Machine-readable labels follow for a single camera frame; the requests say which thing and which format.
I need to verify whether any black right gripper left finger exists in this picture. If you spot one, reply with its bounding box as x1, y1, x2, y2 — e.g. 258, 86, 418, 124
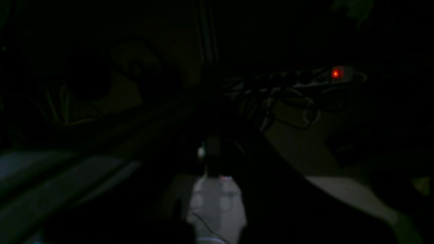
26, 136, 204, 244

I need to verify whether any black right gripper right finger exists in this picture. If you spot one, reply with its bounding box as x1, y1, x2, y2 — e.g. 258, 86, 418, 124
221, 132, 397, 244

